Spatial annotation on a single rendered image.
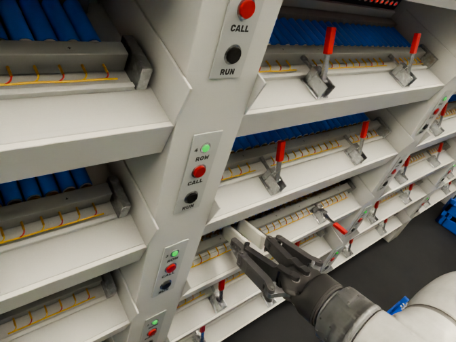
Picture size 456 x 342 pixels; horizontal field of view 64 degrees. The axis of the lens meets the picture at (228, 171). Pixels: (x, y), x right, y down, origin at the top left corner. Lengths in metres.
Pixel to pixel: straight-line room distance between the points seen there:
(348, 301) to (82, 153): 0.40
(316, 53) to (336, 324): 0.39
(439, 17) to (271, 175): 0.53
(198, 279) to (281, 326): 0.68
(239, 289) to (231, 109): 0.62
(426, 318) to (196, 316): 0.49
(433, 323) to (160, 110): 0.44
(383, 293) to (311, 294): 1.12
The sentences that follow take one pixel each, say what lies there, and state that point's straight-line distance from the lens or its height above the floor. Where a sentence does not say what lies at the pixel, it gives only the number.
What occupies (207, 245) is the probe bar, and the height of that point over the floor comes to 0.55.
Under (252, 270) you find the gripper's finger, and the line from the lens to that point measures 0.61.
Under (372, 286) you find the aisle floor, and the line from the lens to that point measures 1.68.
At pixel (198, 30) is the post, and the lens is 0.33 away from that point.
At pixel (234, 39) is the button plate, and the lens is 0.36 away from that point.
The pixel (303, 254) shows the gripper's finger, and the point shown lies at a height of 0.63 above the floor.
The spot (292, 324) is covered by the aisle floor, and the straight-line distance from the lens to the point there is 1.38.
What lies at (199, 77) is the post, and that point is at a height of 0.93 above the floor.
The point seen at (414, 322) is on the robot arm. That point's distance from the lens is 0.57.
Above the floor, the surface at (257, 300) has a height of 0.14.
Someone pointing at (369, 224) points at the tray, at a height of 0.32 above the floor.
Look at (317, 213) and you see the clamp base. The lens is 0.93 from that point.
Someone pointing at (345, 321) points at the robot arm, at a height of 0.68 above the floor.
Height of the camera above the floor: 1.07
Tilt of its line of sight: 36 degrees down
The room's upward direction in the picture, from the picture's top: 19 degrees clockwise
